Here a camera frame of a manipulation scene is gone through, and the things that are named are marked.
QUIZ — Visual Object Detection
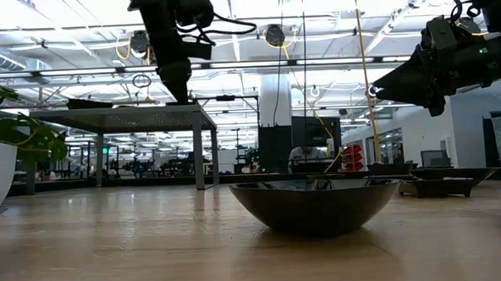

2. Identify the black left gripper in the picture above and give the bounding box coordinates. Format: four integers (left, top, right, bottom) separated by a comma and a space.
140, 6, 195, 106

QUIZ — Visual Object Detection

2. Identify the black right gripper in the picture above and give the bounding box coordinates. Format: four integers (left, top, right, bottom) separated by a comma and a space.
371, 34, 500, 121

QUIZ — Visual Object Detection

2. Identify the black wavy square mini plate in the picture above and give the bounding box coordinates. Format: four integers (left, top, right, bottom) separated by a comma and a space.
366, 161, 419, 179

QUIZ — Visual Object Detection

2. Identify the large dark bowl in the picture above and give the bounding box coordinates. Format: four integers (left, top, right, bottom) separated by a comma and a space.
228, 174, 405, 243

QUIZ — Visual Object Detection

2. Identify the grey perforated metal shelf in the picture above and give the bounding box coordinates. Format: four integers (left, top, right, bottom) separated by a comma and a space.
22, 102, 220, 199

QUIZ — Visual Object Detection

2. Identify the glass office window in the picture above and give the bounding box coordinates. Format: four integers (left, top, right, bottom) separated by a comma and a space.
363, 127, 405, 167

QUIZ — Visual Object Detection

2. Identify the ceiling light strip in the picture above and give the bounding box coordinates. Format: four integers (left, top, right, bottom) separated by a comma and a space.
290, 102, 415, 113

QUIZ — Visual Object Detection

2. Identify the red storage bins rack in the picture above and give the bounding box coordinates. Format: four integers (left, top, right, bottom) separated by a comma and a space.
340, 143, 366, 173

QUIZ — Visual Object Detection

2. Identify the white building column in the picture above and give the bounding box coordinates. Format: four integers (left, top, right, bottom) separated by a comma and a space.
258, 73, 294, 128

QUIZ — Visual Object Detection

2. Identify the black monitor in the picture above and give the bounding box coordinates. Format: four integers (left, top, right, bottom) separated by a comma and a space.
290, 113, 343, 149

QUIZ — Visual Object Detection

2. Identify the black cabinet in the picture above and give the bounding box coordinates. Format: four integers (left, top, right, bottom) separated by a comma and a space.
256, 124, 296, 176

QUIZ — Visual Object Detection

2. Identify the person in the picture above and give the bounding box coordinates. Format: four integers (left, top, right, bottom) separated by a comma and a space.
287, 144, 328, 174

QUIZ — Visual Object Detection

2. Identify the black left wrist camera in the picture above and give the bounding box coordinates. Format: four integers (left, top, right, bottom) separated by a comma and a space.
182, 40, 213, 62

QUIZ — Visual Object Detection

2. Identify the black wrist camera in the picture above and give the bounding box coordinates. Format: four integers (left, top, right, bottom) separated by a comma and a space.
422, 15, 460, 56
182, 40, 213, 62

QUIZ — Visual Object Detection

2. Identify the black hanging cable loop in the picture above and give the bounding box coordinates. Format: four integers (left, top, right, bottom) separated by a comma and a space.
130, 73, 153, 90

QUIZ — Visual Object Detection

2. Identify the yellow hanging cable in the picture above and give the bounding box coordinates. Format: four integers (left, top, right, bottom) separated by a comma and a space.
351, 0, 383, 165

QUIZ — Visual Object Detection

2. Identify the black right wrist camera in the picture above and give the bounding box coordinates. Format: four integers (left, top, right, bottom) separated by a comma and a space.
422, 15, 460, 56

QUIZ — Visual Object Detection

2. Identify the black ceiling cable reel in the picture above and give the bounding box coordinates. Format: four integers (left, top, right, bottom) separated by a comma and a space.
458, 15, 489, 38
127, 28, 164, 67
263, 23, 287, 48

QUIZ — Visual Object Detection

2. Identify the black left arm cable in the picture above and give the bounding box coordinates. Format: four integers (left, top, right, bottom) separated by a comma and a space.
174, 8, 259, 50

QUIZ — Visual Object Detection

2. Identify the thin yellow reel cable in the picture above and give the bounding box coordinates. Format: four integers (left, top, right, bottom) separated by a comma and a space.
282, 38, 345, 176

